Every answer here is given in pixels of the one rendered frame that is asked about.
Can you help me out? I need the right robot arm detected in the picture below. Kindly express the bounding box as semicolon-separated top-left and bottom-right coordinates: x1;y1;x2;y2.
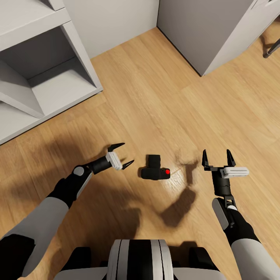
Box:
202;149;280;280

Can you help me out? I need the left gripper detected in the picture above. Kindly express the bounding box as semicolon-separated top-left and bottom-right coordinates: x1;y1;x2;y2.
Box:
98;143;134;171

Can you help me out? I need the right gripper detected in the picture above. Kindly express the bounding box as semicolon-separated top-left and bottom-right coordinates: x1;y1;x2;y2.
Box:
202;149;236;187

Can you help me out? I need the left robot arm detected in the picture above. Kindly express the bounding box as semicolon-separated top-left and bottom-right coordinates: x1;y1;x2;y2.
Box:
0;143;134;280

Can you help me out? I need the digital camera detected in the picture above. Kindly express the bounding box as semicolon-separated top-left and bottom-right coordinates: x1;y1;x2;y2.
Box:
141;155;170;180

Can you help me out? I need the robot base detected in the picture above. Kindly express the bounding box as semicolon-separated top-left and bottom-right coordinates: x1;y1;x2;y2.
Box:
54;247;227;280

